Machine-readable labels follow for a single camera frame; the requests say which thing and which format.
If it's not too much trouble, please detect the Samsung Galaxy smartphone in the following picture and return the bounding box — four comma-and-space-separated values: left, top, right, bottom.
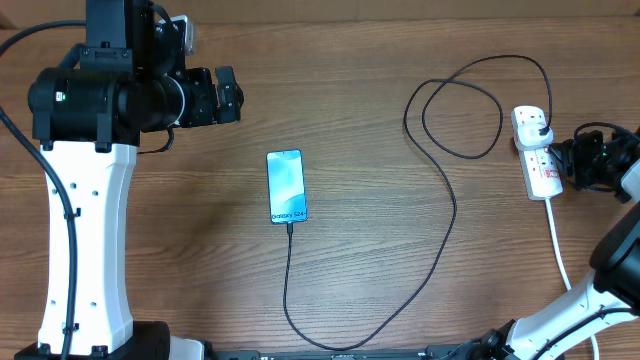
266, 149, 308, 224

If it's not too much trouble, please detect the black USB charging cable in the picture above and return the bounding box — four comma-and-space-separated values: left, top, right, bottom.
282, 54, 554, 352

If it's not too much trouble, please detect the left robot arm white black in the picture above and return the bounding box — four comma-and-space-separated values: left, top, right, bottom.
19, 0, 244, 359

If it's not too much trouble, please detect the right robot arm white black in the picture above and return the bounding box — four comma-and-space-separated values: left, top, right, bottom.
458, 122, 639, 359

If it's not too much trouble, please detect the white charger plug adapter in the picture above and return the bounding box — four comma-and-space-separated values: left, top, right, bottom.
514, 124, 554, 151

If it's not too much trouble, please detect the white power strip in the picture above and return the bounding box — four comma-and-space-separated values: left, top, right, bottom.
510, 105, 563, 201

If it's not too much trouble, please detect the cardboard board backdrop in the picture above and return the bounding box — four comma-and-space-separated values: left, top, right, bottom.
0, 0, 640, 30

